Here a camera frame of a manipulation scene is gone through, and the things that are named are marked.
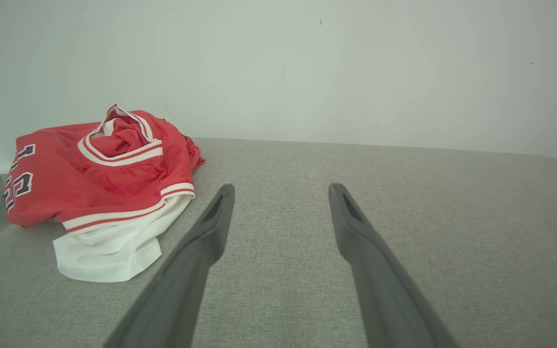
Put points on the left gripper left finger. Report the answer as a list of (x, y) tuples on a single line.
[(186, 270)]

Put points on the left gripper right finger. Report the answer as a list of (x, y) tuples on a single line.
[(380, 290)]

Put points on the red and white spread shorts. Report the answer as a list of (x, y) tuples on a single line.
[(104, 256)]

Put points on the red jersey with Bulls lettering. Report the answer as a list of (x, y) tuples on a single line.
[(36, 193)]

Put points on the grey fabric sofa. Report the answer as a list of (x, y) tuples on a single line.
[(404, 241)]

